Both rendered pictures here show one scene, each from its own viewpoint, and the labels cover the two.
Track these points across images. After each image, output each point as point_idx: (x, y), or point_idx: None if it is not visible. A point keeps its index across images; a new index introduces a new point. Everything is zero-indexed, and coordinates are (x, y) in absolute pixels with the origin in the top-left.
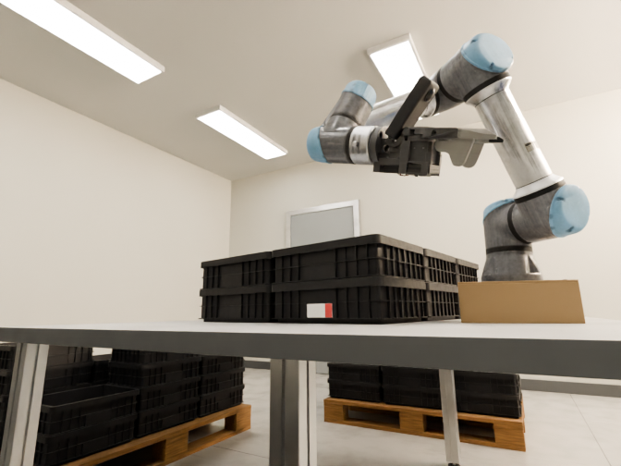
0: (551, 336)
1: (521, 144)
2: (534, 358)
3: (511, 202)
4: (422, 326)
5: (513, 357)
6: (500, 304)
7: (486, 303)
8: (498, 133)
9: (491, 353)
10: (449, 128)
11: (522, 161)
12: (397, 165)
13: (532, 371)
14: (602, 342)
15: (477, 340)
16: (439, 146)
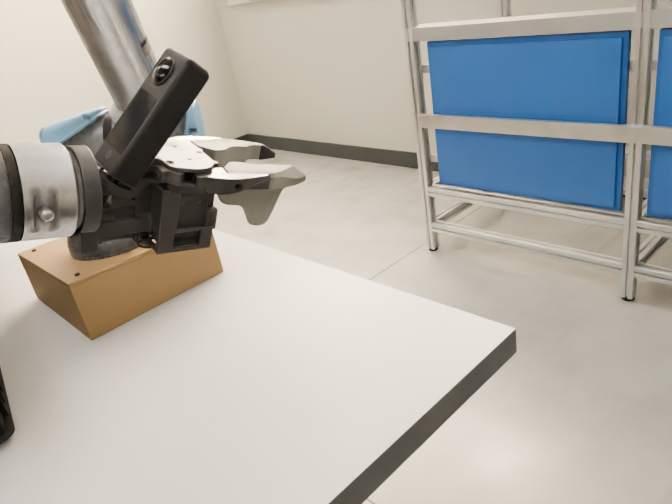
0: (389, 399)
1: (136, 45)
2: (412, 441)
3: (97, 119)
4: (142, 419)
5: (400, 453)
6: (136, 290)
7: (118, 297)
8: (99, 22)
9: (386, 463)
10: (260, 177)
11: (139, 73)
12: (140, 231)
13: (411, 452)
14: (444, 397)
15: (376, 461)
16: (228, 197)
